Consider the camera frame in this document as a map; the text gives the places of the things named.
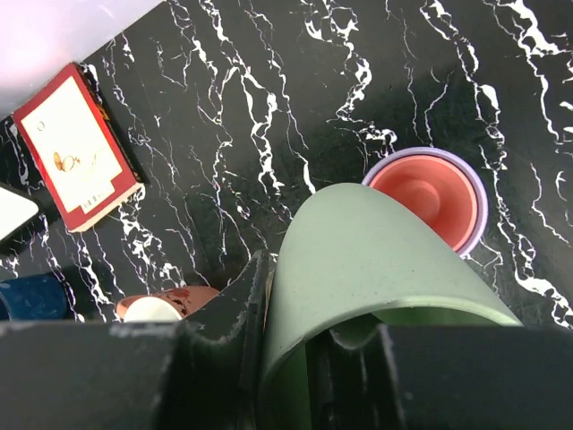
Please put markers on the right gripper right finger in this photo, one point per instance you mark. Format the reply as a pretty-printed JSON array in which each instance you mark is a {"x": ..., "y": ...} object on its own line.
[{"x": 369, "y": 375}]

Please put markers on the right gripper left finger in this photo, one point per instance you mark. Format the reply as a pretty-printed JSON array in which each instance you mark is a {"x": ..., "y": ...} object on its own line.
[{"x": 198, "y": 373}]

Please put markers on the orange pink mug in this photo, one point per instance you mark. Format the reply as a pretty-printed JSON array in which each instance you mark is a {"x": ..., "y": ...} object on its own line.
[{"x": 166, "y": 306}]

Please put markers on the light green plastic cup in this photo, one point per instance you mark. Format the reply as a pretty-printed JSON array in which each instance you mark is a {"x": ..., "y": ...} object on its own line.
[{"x": 351, "y": 251}]

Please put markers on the dark blue mug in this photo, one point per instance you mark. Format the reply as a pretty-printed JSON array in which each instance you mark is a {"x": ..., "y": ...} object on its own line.
[{"x": 37, "y": 297}]

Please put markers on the lavender plastic cup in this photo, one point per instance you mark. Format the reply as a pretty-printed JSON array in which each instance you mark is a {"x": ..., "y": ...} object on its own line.
[{"x": 458, "y": 162}]

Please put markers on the pink plastic cup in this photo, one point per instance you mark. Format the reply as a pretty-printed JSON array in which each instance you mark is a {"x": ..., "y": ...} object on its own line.
[{"x": 436, "y": 191}]

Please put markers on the red and cream book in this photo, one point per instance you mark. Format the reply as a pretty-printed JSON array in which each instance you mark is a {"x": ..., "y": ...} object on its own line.
[{"x": 79, "y": 157}]

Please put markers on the white dry-erase board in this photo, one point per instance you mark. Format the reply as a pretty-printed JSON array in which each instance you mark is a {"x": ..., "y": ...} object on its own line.
[{"x": 17, "y": 211}]

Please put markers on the black marbled table mat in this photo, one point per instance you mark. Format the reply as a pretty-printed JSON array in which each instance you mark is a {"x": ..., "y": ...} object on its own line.
[{"x": 238, "y": 111}]

